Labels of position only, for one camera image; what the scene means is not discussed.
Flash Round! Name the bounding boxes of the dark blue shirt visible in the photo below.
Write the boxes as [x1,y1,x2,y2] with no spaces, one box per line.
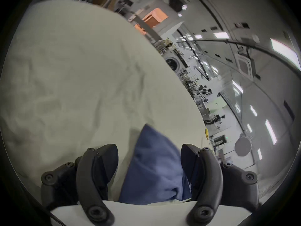
[118,124,192,206]

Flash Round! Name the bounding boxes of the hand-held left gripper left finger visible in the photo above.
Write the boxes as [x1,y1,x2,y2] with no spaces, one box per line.
[41,144,118,226]

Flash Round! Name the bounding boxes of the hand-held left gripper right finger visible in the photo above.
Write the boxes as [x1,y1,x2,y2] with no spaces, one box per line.
[181,144,259,226]

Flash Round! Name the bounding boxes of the white washing machine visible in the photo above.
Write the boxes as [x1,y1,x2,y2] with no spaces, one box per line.
[164,51,184,73]

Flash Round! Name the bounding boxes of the bed with beige sheet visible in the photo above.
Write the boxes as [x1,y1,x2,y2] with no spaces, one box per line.
[0,0,213,202]

